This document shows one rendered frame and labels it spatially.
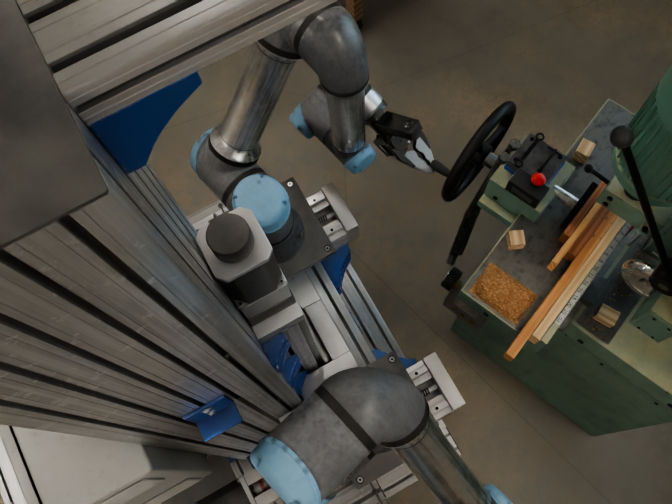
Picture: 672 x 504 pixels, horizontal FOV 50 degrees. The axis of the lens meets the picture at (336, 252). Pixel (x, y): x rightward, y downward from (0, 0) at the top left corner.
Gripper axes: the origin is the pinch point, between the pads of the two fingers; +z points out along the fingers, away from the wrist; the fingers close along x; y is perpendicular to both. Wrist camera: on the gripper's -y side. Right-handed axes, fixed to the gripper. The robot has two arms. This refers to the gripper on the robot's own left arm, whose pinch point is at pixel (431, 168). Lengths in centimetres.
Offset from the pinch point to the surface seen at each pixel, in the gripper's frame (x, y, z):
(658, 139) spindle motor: -3, -66, 4
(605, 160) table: -22.7, -22.5, 23.8
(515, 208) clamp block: -0.1, -18.1, 15.3
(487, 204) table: 1.3, -11.9, 12.1
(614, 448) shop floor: 9, 26, 118
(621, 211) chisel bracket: -7.4, -37.9, 24.9
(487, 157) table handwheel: -10.6, -4.5, 7.8
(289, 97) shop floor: -26, 111, -25
